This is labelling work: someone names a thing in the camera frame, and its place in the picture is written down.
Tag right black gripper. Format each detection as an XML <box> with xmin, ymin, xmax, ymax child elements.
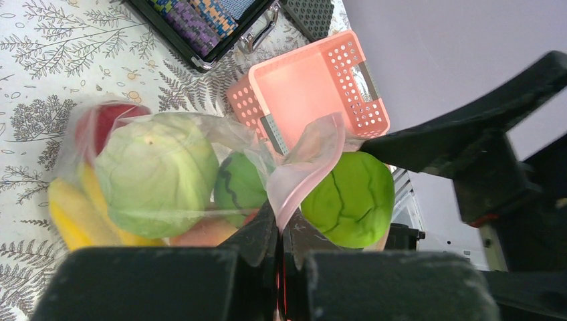
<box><xmin>360</xmin><ymin>51</ymin><xmax>566</xmax><ymax>272</ymax></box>

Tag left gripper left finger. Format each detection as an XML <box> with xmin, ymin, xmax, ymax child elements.
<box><xmin>32</xmin><ymin>205</ymin><xmax>277</xmax><ymax>320</ymax></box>

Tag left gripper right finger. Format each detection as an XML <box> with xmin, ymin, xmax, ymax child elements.
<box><xmin>280</xmin><ymin>213</ymin><xmax>501</xmax><ymax>320</ymax></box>

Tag toy peach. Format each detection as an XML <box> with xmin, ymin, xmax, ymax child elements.
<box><xmin>169</xmin><ymin>218</ymin><xmax>237</xmax><ymax>247</ymax></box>

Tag green toy watermelon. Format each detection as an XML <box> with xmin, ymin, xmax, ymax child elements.
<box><xmin>213</xmin><ymin>152</ymin><xmax>267</xmax><ymax>228</ymax></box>

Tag clear pink zip bag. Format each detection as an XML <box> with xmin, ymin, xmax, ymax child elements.
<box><xmin>47</xmin><ymin>97</ymin><xmax>346</xmax><ymax>250</ymax></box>

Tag green toy cabbage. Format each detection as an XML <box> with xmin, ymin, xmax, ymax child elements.
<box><xmin>94</xmin><ymin>113</ymin><xmax>219</xmax><ymax>239</ymax></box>

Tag pink plastic basket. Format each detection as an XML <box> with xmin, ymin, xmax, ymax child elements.
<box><xmin>226</xmin><ymin>30</ymin><xmax>390</xmax><ymax>154</ymax></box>

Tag yellow toy bananas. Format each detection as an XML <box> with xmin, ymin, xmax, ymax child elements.
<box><xmin>47</xmin><ymin>163</ymin><xmax>166</xmax><ymax>251</ymax></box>

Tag red toy pomegranate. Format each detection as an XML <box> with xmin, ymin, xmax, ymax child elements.
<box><xmin>74</xmin><ymin>102</ymin><xmax>151</xmax><ymax>156</ymax></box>

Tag black poker chip case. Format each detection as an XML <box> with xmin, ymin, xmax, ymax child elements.
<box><xmin>127</xmin><ymin>1</ymin><xmax>281</xmax><ymax>73</ymax></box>

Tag red toy pepper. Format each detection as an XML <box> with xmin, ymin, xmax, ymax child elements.
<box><xmin>243</xmin><ymin>210</ymin><xmax>258</xmax><ymax>225</ymax></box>

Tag grey building baseplate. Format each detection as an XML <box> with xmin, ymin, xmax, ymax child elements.
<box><xmin>280</xmin><ymin>0</ymin><xmax>334</xmax><ymax>42</ymax></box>

